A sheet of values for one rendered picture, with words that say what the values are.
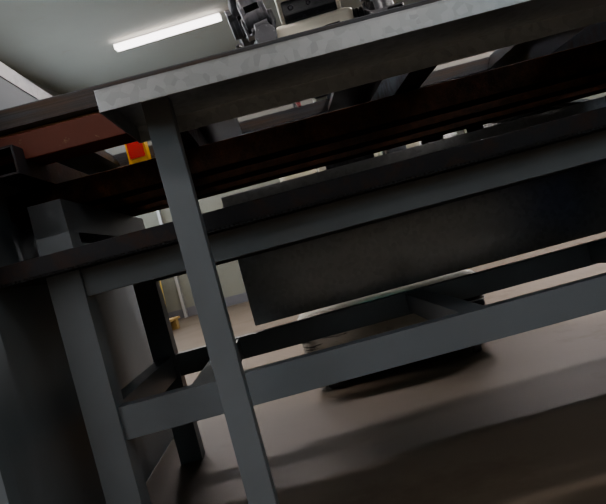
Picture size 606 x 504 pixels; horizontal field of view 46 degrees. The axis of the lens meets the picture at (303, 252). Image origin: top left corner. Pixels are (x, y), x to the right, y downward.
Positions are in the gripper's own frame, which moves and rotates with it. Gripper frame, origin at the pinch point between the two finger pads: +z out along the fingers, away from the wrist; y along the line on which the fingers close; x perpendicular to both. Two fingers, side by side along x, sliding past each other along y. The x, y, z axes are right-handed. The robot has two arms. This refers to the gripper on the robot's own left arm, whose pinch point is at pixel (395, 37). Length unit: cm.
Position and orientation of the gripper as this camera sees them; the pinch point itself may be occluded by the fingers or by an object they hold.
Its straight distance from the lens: 215.7
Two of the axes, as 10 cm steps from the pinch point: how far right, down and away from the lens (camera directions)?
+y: 9.6, -2.6, -0.9
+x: 1.9, 4.1, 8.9
